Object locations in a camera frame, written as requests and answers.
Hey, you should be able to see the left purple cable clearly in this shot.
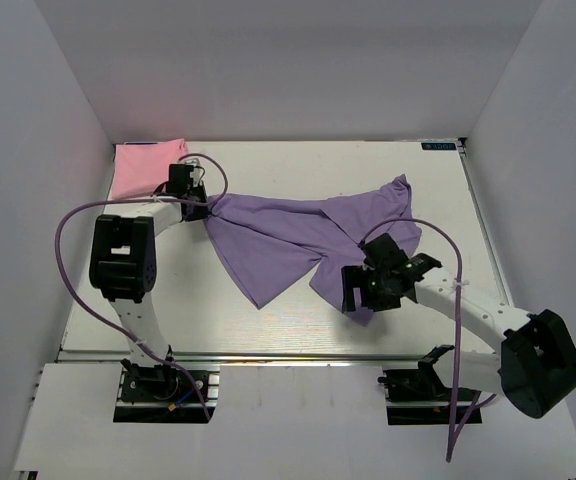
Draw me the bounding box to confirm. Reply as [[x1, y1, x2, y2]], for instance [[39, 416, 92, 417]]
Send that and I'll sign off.
[[53, 152, 229, 422]]

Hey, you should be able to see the purple cable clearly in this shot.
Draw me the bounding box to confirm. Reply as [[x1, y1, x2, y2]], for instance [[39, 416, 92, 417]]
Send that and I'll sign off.
[[53, 152, 229, 422], [356, 217, 499, 464]]

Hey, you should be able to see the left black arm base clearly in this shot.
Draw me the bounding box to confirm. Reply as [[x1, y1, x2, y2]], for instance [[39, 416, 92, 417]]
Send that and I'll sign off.
[[113, 359, 215, 424]]

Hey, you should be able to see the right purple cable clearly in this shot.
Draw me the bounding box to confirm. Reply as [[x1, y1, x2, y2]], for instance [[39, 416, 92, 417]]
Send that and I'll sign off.
[[356, 217, 499, 464]]

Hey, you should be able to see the folded pink t shirt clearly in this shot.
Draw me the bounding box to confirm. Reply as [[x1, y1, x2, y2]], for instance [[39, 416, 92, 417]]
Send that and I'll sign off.
[[110, 139, 189, 200]]

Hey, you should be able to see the blue table corner sticker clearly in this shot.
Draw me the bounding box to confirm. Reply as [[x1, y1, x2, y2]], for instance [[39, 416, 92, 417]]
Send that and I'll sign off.
[[421, 142, 457, 151]]

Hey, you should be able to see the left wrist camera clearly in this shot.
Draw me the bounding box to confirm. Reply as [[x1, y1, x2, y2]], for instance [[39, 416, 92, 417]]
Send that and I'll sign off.
[[180, 157, 205, 187]]

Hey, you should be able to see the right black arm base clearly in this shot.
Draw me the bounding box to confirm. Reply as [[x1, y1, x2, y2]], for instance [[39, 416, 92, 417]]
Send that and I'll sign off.
[[377, 345, 454, 426]]

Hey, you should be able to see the purple t shirt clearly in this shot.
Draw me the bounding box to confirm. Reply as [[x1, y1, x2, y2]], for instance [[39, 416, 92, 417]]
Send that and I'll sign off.
[[204, 175, 422, 310]]

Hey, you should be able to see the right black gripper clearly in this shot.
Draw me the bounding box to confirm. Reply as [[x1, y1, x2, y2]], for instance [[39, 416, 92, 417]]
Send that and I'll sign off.
[[342, 265, 402, 314]]

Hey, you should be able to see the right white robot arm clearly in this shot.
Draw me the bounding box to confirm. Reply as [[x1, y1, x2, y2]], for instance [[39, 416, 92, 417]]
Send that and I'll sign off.
[[341, 234, 576, 419]]

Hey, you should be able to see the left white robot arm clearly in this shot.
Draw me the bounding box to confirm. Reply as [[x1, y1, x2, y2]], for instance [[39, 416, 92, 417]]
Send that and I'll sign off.
[[89, 158, 208, 399]]

